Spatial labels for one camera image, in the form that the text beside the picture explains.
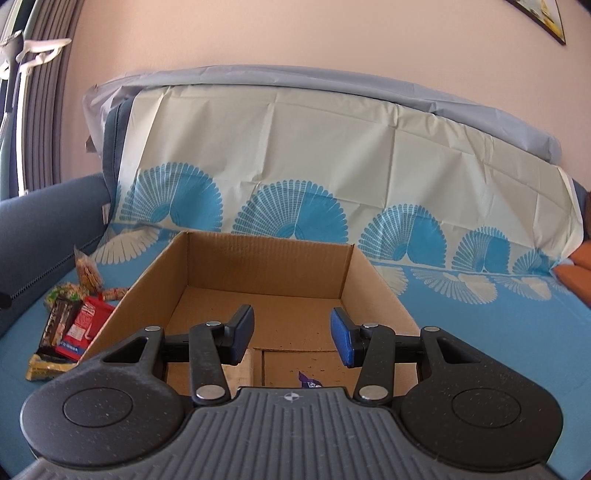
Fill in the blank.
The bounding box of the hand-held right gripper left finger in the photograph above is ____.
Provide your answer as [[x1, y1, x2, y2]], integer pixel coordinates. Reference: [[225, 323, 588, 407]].
[[99, 305, 256, 407]]

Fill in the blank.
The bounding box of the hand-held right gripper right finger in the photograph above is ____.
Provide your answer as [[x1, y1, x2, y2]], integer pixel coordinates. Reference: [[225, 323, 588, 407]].
[[330, 307, 483, 404]]

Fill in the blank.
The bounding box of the cardboard box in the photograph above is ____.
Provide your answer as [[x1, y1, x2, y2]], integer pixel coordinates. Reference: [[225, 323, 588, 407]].
[[81, 231, 421, 402]]

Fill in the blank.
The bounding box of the red packet with blue stripe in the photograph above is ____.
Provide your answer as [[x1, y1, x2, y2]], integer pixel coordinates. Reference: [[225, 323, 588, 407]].
[[60, 296, 116, 361]]

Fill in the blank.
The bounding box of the yellow snack packet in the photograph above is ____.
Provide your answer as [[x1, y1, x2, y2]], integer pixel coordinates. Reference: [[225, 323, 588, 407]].
[[25, 353, 79, 383]]

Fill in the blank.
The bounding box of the clear bag of nuts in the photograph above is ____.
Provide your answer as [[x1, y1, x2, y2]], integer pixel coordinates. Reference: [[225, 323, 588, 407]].
[[74, 247, 103, 294]]

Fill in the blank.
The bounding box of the round green-labelled snack packet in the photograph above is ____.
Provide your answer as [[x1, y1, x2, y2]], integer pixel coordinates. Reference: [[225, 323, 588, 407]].
[[45, 284, 88, 310]]

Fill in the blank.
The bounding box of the dark brown snack packet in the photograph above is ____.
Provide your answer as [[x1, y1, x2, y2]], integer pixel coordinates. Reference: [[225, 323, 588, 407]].
[[39, 298, 83, 356]]

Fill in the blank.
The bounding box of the white and blue printed cloth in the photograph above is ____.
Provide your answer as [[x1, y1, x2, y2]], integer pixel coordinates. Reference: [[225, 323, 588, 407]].
[[0, 85, 591, 462]]

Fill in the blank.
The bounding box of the blue sofa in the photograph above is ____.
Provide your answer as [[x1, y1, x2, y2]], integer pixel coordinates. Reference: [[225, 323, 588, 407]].
[[0, 99, 134, 335]]

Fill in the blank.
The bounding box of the grey curtain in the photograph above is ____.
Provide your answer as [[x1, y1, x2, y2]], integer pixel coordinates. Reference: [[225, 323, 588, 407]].
[[23, 0, 79, 190]]

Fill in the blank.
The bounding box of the white stand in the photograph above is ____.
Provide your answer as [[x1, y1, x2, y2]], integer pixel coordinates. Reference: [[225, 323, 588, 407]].
[[0, 32, 72, 185]]

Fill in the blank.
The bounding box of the framed wall picture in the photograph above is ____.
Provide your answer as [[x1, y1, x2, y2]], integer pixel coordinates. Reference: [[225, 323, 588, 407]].
[[505, 0, 568, 45]]

